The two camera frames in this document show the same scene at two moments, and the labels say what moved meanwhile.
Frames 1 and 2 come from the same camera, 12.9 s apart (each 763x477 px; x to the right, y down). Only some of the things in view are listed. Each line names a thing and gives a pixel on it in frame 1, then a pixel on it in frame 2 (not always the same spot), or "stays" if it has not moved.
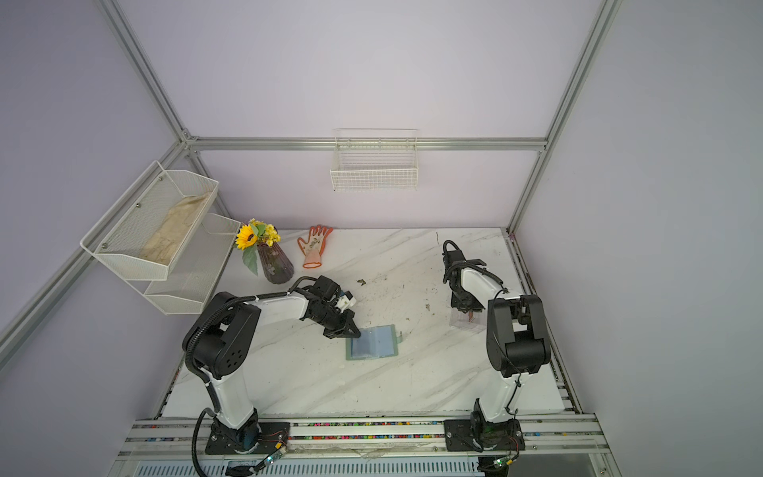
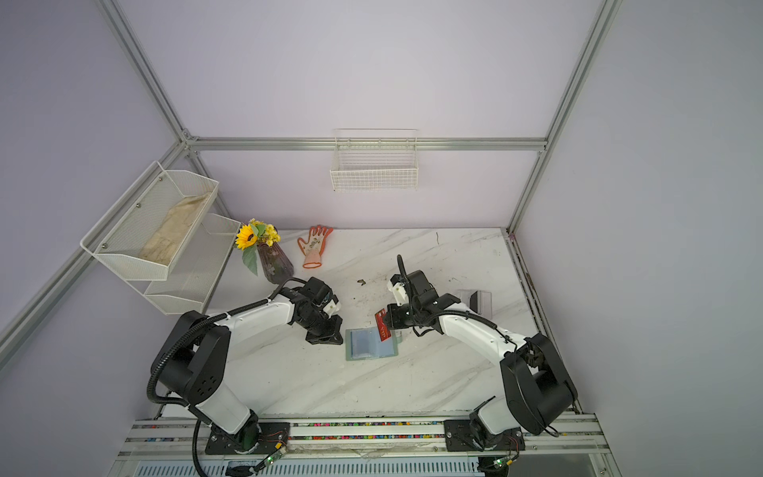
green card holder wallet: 374,342 stays
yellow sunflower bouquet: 252,235 stays
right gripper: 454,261 -> 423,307
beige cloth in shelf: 164,241 stays
